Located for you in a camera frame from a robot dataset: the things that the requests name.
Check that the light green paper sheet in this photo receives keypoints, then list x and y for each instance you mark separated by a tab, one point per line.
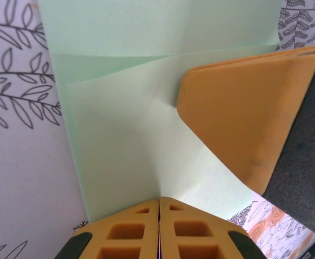
119	135

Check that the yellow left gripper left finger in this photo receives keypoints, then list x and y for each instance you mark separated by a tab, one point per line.
124	232

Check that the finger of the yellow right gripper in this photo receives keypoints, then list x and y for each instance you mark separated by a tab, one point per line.
241	113

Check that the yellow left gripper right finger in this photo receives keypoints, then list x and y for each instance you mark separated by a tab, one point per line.
200	234

